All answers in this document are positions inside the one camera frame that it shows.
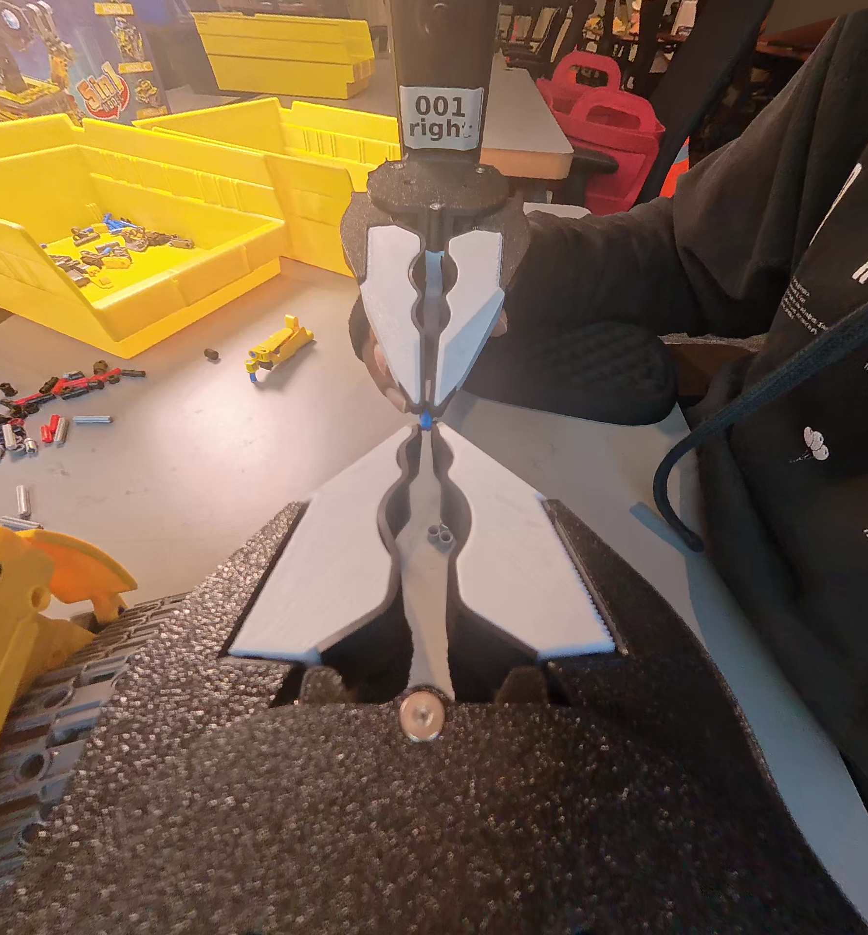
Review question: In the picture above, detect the wooden table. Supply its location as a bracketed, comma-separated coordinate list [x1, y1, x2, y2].
[478, 59, 573, 184]

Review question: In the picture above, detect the blue printed cardboard box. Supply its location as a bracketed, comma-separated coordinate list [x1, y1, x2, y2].
[0, 0, 172, 125]

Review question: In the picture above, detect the red bag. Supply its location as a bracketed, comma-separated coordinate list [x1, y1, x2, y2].
[536, 52, 665, 213]

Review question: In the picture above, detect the large yellow bin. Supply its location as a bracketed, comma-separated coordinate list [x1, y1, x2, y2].
[0, 117, 354, 359]

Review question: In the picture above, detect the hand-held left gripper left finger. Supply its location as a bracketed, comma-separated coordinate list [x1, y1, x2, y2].
[227, 424, 429, 683]

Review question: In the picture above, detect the person's right forearm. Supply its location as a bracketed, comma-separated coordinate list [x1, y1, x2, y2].
[493, 147, 785, 352]

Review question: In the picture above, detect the pile of small building pieces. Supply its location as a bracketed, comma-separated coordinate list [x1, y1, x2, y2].
[0, 358, 150, 461]

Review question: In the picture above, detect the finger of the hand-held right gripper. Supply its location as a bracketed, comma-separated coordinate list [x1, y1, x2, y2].
[363, 223, 433, 411]
[430, 225, 506, 411]

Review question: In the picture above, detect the yellow toy tracked robot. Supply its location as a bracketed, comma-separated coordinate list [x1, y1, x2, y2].
[0, 512, 150, 907]

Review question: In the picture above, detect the grey desk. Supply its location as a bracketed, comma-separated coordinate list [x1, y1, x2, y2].
[0, 256, 868, 935]

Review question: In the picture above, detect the small yellow block assembly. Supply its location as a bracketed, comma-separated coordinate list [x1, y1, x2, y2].
[244, 315, 318, 384]

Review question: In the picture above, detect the yellow bins stack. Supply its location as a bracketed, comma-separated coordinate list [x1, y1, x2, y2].
[193, 12, 376, 100]

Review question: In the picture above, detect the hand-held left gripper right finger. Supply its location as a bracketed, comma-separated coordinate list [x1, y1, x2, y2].
[428, 424, 619, 691]

